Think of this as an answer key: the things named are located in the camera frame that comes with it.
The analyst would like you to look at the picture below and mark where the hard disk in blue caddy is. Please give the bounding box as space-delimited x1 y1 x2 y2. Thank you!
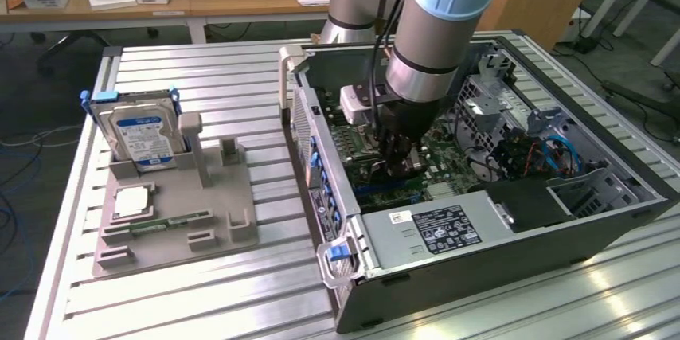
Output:
78 84 185 174

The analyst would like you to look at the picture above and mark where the orange wire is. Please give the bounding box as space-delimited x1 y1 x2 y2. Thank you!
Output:
525 140 547 178

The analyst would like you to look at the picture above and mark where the green motherboard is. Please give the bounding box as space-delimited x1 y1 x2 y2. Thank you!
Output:
317 92 489 213

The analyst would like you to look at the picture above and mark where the white table frame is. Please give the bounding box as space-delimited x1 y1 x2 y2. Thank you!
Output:
581 0 680 66

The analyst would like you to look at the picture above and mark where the grey parts rack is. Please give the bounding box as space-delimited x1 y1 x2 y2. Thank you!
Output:
91 112 261 279

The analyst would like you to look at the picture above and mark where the blue wire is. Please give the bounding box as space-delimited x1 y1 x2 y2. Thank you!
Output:
541 135 585 176

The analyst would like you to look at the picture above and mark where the black open PC case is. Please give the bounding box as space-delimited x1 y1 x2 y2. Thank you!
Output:
278 29 680 335

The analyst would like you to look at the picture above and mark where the silver disk bay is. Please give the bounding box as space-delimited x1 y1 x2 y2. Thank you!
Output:
543 162 641 220

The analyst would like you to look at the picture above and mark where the silver drive bracket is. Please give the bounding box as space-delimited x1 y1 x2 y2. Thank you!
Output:
458 51 531 134

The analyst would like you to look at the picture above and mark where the green RAM stick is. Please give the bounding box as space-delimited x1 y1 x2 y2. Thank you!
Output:
127 215 206 234

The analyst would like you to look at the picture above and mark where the grey power supply unit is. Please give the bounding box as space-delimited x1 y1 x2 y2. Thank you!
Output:
347 190 515 272

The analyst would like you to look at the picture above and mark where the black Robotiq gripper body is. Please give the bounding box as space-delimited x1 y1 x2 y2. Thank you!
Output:
378 96 439 146

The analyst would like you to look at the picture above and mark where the wooden desk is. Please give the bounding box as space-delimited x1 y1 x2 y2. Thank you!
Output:
0 0 191 45
187 0 478 45

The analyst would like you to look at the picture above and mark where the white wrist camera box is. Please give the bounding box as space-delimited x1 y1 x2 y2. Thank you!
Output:
337 84 383 127

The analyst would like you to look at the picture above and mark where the black chair base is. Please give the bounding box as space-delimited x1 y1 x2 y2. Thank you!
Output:
602 79 680 120
30 27 159 76

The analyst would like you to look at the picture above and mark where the silver CPU chip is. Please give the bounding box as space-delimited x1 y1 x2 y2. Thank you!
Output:
114 187 150 216

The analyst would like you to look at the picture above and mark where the black camera cable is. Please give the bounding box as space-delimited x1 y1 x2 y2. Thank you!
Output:
369 0 405 142

